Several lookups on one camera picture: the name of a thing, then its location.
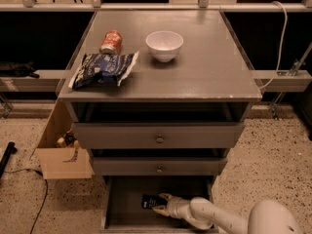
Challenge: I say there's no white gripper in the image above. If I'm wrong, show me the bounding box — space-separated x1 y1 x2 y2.
152 193 192 219

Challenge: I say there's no dark blue rxbar wrapper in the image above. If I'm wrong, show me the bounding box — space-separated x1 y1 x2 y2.
141 194 167 210

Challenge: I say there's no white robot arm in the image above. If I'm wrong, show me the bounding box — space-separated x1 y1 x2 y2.
152 193 303 234

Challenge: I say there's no grey open bottom drawer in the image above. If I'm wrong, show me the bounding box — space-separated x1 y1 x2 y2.
100 175 218 234

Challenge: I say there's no grey middle drawer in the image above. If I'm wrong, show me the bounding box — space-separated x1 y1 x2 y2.
92 157 227 176

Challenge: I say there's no grey wooden drawer cabinet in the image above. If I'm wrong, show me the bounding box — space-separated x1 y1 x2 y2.
58 10 261 164

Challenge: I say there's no grey top drawer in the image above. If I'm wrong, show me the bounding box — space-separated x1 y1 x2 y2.
72 123 245 149

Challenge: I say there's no cardboard box with items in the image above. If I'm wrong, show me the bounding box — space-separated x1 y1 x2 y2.
36 101 94 179

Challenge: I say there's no blue white chip bag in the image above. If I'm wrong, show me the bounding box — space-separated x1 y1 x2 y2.
68 52 139 90

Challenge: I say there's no white ceramic bowl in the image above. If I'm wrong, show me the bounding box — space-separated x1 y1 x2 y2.
145 31 184 62

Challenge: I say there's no black bar on floor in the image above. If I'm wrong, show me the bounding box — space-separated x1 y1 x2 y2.
0 141 18 178

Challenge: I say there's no orange soda can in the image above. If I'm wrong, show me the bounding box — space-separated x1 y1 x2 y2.
99 30 123 55

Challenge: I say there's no black object on left ledge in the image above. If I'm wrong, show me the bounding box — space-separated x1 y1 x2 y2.
0 61 40 79

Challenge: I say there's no black floor cable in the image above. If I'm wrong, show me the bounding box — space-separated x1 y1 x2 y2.
3 168 49 234

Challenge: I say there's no white hanging cable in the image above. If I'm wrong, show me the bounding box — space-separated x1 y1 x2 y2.
258 1 289 91

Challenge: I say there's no metal rail frame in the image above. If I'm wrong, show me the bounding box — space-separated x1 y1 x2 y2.
0 0 311 12

